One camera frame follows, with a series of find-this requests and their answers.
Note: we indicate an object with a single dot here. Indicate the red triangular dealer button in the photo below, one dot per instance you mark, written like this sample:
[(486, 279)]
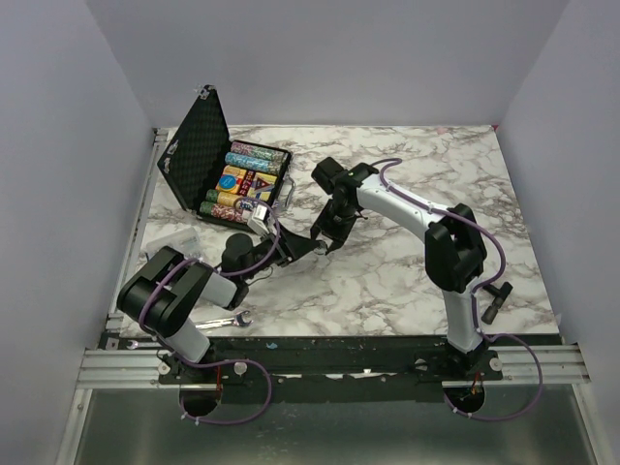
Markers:
[(262, 187)]

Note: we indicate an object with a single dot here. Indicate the silver combination wrench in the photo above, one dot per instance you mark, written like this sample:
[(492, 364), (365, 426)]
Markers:
[(240, 319)]

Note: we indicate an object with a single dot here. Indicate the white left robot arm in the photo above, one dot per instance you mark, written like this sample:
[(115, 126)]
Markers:
[(164, 292)]

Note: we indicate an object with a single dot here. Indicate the aluminium extrusion rail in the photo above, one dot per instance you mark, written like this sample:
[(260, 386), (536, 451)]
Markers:
[(118, 370)]

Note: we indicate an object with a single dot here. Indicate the black poker set case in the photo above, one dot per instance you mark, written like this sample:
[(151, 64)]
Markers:
[(210, 173)]

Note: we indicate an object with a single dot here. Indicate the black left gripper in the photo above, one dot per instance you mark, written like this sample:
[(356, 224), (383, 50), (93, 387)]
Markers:
[(292, 247)]

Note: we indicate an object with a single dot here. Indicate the black mounting base plate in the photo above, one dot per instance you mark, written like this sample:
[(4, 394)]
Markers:
[(319, 369)]

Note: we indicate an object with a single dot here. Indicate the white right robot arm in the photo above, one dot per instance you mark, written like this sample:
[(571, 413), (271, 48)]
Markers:
[(454, 252)]

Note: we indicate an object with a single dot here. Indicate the clear plastic screw box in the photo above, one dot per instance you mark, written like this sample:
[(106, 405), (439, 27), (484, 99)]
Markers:
[(186, 242)]

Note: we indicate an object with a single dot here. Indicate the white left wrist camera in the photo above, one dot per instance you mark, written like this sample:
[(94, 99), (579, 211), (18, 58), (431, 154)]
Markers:
[(258, 221)]

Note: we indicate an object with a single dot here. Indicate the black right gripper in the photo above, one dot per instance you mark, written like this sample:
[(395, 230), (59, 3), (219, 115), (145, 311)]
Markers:
[(336, 235)]

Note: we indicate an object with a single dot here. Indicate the black T-handle tool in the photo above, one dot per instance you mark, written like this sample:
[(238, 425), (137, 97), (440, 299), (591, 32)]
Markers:
[(500, 295)]

